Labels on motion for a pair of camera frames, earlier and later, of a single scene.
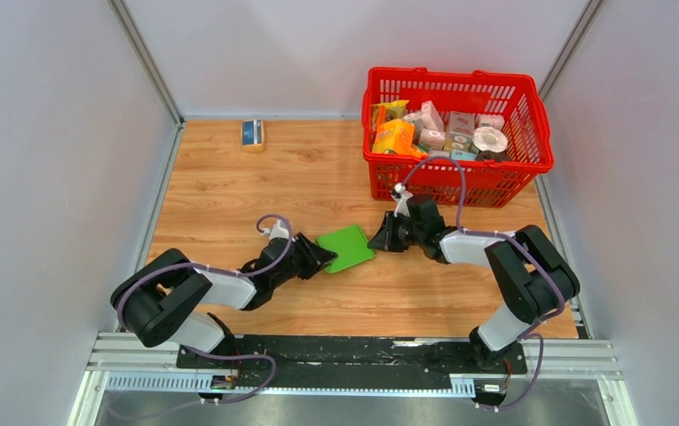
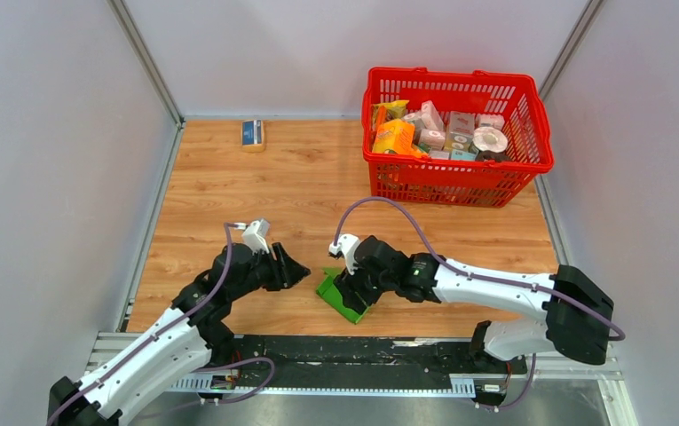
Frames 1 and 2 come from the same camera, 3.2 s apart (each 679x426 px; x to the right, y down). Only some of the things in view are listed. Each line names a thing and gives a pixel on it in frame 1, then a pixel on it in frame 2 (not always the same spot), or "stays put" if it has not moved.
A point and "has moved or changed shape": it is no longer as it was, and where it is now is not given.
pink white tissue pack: x=430 y=117 stays put
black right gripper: x=385 y=240 -> x=348 y=285
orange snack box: x=396 y=136 stays put
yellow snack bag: x=383 y=112 stays put
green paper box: x=351 y=246 has moved or changed shape
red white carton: x=461 y=127 stays put
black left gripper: x=315 y=256 -> x=286 y=272
